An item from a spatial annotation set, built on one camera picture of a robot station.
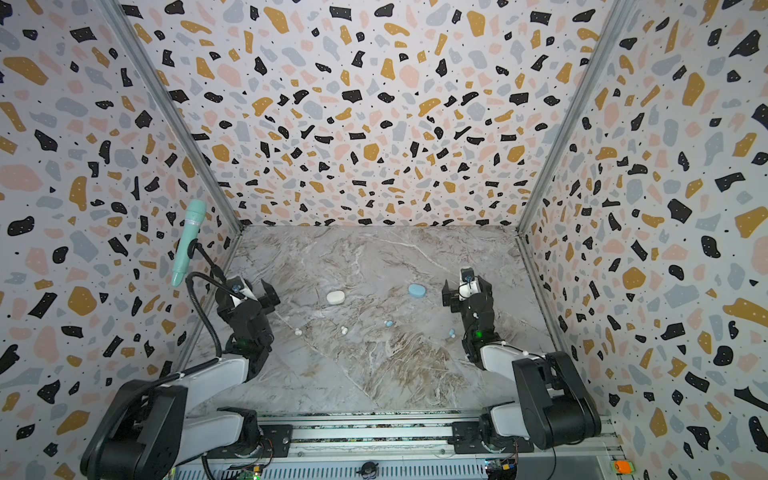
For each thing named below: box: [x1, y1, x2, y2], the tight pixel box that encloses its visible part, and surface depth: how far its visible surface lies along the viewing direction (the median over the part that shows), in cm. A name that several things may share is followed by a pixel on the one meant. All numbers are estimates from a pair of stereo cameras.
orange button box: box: [611, 460, 635, 475], surface depth 71 cm
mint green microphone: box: [171, 199, 207, 287], surface depth 80 cm
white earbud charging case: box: [326, 290, 345, 305], surface depth 102 cm
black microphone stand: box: [187, 238, 225, 283], surface depth 86 cm
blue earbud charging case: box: [408, 284, 427, 298], surface depth 104 cm
